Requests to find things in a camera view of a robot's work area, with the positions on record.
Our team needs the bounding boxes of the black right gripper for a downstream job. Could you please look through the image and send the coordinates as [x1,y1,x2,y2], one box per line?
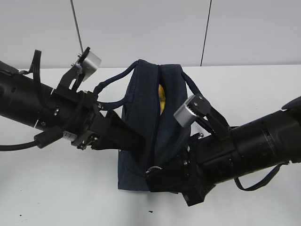
[145,131,235,207]

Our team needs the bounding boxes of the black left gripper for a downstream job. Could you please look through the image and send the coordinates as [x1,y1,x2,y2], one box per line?
[51,68,145,152]

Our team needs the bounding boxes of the dark blue zipper lunch bag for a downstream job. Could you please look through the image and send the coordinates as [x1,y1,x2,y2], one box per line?
[94,59,200,192]

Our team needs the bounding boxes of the yellow toy pear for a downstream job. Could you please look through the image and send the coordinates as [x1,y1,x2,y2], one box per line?
[158,84,166,114]

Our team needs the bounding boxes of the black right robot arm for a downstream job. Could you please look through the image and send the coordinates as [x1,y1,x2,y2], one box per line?
[146,94,301,206]

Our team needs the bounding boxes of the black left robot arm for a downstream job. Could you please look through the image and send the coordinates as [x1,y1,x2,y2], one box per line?
[0,64,145,154]

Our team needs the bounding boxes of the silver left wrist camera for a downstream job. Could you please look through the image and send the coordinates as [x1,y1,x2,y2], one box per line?
[71,47,102,81]

